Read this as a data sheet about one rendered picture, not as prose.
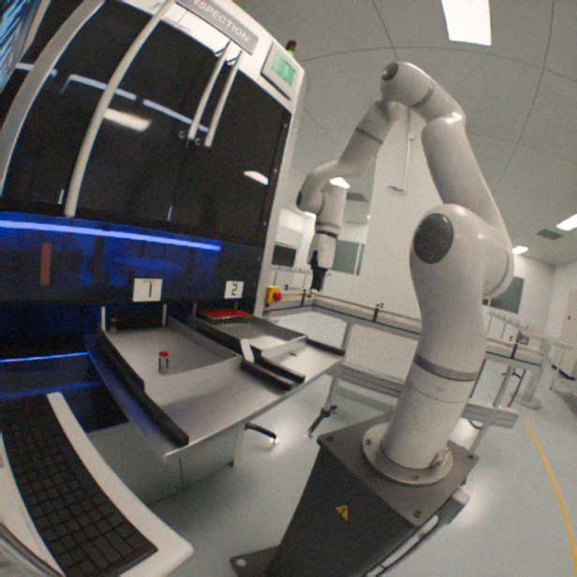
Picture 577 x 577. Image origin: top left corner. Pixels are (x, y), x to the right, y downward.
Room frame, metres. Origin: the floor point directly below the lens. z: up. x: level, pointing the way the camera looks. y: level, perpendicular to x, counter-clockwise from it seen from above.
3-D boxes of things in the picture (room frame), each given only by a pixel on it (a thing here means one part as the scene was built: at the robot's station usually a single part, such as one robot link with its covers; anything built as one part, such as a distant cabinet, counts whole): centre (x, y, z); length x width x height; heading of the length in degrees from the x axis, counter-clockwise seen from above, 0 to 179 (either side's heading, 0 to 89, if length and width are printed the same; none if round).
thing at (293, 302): (1.42, 0.05, 0.92); 0.69 x 0.16 x 0.16; 148
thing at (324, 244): (0.79, -0.08, 1.21); 0.10 x 0.08 x 0.11; 148
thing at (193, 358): (0.54, 0.29, 0.90); 0.34 x 0.26 x 0.04; 58
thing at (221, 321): (0.88, 0.19, 0.90); 0.18 x 0.02 x 0.05; 148
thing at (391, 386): (1.32, -0.91, 0.49); 1.60 x 0.08 x 0.12; 58
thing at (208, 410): (0.65, 0.14, 0.87); 0.70 x 0.48 x 0.02; 148
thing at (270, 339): (0.83, 0.11, 0.90); 0.34 x 0.26 x 0.04; 58
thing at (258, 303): (1.04, 0.13, 1.05); 0.06 x 0.06 x 2.10; 58
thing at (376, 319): (1.40, -0.78, 0.92); 1.90 x 0.16 x 0.16; 58
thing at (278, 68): (0.86, 0.19, 1.96); 0.21 x 0.01 x 0.21; 148
